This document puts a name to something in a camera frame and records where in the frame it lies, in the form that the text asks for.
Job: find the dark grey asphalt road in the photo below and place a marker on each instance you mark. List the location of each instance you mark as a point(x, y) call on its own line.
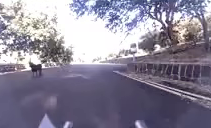
point(93, 96)

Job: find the pale concrete kerb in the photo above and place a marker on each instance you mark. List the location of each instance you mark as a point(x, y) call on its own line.
point(159, 87)

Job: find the robot's own part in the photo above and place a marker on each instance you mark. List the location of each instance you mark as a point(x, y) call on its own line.
point(140, 124)
point(68, 125)

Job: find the dark dog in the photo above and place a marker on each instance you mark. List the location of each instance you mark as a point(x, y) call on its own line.
point(35, 68)

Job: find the large tree with dark trunk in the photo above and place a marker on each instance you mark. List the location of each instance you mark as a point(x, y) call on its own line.
point(167, 30)

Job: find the leafy tree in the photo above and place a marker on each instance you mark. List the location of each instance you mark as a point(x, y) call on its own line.
point(38, 38)

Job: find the metal railing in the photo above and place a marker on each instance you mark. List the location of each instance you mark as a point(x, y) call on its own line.
point(179, 70)

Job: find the dry grass embankment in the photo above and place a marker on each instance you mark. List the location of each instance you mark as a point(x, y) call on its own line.
point(188, 53)

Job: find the low stone wall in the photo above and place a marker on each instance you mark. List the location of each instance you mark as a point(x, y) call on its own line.
point(6, 68)

